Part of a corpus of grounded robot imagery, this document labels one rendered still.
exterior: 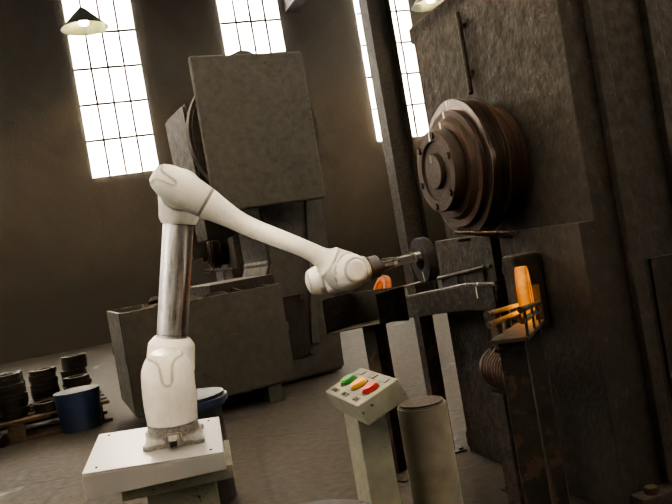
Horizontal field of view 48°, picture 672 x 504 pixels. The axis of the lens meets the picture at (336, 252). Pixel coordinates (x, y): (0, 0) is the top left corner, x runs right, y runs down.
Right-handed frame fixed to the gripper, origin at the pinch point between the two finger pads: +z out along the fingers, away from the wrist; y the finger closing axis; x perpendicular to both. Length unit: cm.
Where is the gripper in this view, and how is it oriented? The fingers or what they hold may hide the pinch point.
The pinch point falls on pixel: (422, 255)
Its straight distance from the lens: 253.8
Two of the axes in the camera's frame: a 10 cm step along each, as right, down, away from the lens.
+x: -2.2, -9.8, -0.3
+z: 9.3, -2.2, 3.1
